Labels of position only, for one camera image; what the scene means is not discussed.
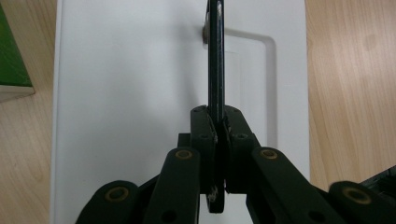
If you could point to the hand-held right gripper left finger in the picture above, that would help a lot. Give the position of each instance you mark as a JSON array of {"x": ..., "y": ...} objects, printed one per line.
[{"x": 183, "y": 174}]

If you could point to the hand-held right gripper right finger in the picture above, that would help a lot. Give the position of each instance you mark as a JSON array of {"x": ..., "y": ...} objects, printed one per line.
[{"x": 267, "y": 177}]

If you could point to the green cardboard box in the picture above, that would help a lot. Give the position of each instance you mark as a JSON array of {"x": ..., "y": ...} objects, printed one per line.
[{"x": 11, "y": 56}]

